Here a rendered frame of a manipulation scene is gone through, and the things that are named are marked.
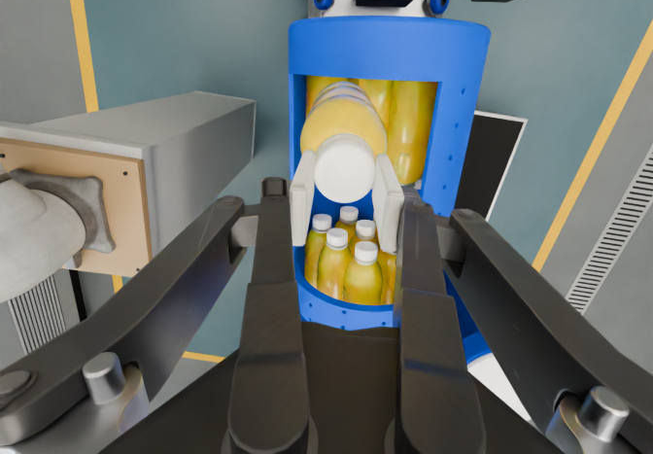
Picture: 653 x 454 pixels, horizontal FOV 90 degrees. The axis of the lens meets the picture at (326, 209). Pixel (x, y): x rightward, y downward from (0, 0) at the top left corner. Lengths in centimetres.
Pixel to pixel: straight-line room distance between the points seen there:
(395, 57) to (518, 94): 145
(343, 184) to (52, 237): 63
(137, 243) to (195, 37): 115
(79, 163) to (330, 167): 68
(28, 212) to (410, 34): 66
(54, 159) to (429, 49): 73
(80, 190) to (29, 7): 145
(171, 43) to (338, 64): 145
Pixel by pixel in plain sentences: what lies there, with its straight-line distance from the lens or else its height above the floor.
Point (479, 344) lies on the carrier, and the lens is 99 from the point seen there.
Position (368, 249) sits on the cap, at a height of 116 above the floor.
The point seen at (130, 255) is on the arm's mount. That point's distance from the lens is 89.
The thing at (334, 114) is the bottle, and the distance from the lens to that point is 24.
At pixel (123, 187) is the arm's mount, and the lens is 80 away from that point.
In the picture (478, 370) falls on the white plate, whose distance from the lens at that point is 100.
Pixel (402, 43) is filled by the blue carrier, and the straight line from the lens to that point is 41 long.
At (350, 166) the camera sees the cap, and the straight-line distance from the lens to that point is 20.
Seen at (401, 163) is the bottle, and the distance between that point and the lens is 52.
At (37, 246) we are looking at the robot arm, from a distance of 74.
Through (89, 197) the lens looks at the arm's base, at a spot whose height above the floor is 105.
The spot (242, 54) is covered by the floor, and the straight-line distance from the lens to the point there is 171.
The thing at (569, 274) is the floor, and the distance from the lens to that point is 239.
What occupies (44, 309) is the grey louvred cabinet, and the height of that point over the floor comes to 31.
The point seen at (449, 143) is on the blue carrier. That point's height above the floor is 121.
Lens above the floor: 164
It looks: 66 degrees down
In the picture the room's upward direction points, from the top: 173 degrees counter-clockwise
